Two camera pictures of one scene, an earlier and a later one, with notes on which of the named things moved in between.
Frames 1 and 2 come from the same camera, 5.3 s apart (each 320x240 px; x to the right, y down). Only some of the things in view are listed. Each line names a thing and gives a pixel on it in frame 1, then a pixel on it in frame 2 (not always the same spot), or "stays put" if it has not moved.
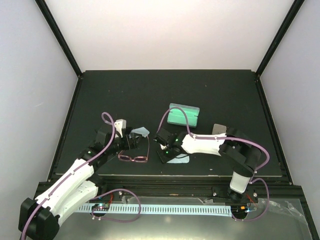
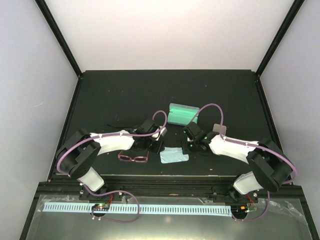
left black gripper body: [126, 145] → [146, 145]
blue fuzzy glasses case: [176, 116] stays put
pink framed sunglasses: [138, 159] stays put
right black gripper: [163, 158] → [185, 148]
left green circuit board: [100, 207] stays put
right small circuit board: [239, 209] stays put
